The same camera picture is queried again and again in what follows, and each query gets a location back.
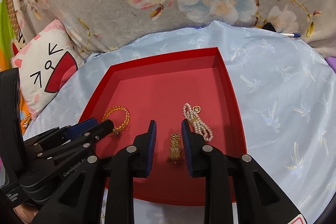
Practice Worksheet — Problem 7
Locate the red shallow box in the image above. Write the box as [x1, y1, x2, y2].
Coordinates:
[80, 47, 247, 206]

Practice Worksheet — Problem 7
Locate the white cat face pillow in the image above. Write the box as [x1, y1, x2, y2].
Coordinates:
[11, 19, 84, 119]

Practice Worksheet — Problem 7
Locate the green orange cushion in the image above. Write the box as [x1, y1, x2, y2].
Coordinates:
[0, 0, 33, 135]

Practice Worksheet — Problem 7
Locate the light blue satin cloth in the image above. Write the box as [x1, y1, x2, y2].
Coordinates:
[23, 22, 335, 223]

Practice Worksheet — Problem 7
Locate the blue white pen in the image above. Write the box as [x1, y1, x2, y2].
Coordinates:
[281, 33, 301, 38]

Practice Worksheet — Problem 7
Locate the amber bead bracelet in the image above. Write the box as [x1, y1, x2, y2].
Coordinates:
[102, 105, 131, 136]

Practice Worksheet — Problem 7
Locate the gold link bracelet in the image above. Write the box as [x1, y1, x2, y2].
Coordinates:
[168, 133, 182, 162]

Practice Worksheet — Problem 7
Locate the white pearl bracelet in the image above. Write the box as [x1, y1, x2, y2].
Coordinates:
[182, 102, 214, 142]

